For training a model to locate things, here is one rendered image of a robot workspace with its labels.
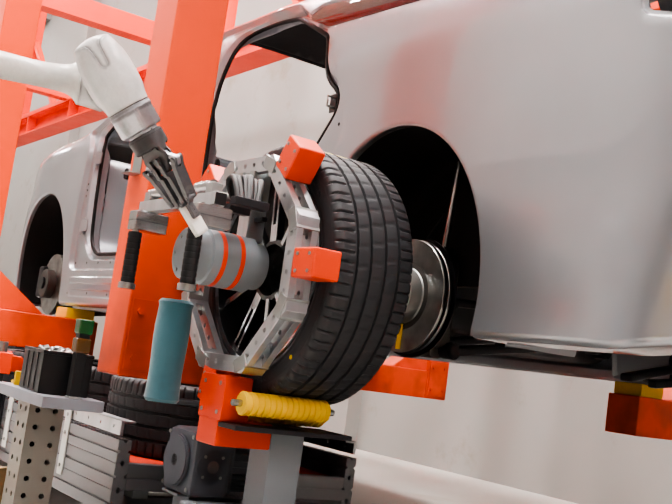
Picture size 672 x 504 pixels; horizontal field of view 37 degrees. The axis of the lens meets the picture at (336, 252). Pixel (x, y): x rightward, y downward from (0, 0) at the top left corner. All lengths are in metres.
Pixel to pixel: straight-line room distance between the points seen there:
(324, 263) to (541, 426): 4.66
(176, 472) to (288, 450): 0.36
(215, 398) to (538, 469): 4.49
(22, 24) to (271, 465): 2.88
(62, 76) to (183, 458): 1.10
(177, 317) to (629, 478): 4.20
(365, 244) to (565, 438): 4.42
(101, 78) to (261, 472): 1.09
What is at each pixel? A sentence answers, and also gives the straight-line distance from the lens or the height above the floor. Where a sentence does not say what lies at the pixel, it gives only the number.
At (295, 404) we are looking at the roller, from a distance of 2.47.
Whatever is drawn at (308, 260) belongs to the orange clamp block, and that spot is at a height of 0.85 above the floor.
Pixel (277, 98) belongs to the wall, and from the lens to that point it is 10.29.
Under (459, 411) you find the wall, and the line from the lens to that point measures 7.34.
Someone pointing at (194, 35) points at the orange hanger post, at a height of 1.52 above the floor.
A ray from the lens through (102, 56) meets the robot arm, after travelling 2.05.
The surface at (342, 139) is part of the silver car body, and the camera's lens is 3.02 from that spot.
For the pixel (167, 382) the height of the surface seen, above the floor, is 0.53.
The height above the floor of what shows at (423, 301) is 0.83.
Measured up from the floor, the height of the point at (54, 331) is 0.61.
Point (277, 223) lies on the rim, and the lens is 2.59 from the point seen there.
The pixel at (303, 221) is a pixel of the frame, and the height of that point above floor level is 0.95.
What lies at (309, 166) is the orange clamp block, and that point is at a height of 1.09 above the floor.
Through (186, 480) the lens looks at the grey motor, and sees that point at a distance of 2.76.
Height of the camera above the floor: 0.63
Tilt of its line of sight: 7 degrees up
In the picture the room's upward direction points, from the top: 8 degrees clockwise
